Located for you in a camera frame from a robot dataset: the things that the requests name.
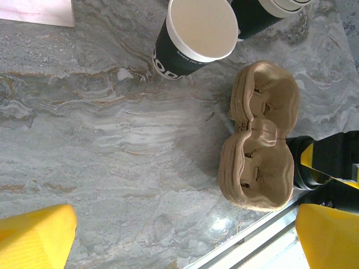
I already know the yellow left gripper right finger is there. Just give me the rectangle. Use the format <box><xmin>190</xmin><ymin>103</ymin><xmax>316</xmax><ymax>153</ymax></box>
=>
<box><xmin>296</xmin><ymin>203</ymin><xmax>359</xmax><ymax>269</ymax></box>

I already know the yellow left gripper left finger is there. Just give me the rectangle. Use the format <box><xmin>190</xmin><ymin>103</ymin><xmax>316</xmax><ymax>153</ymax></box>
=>
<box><xmin>0</xmin><ymin>203</ymin><xmax>78</xmax><ymax>269</ymax></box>

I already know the brown pulp cup carrier stack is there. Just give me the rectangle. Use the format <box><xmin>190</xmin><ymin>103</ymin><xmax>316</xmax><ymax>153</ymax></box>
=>
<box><xmin>217</xmin><ymin>59</ymin><xmax>300</xmax><ymax>212</ymax></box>

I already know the black paper coffee cup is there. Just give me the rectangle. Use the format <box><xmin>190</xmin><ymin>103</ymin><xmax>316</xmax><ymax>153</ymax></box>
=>
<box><xmin>151</xmin><ymin>0</ymin><xmax>239</xmax><ymax>81</ymax></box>

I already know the white paper carry bag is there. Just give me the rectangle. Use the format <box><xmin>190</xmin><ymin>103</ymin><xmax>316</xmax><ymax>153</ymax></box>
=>
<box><xmin>0</xmin><ymin>0</ymin><xmax>75</xmax><ymax>28</ymax></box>

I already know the black cup lid stack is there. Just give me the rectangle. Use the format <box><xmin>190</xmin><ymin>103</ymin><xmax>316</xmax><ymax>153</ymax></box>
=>
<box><xmin>288</xmin><ymin>135</ymin><xmax>319</xmax><ymax>192</ymax></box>

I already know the long aluminium base beam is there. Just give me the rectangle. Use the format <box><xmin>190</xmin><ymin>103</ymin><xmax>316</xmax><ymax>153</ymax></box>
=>
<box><xmin>179</xmin><ymin>196</ymin><xmax>312</xmax><ymax>269</ymax></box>

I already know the stack of black paper cups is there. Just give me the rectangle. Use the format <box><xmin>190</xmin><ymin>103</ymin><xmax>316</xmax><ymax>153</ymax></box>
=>
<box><xmin>230</xmin><ymin>0</ymin><xmax>314</xmax><ymax>42</ymax></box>

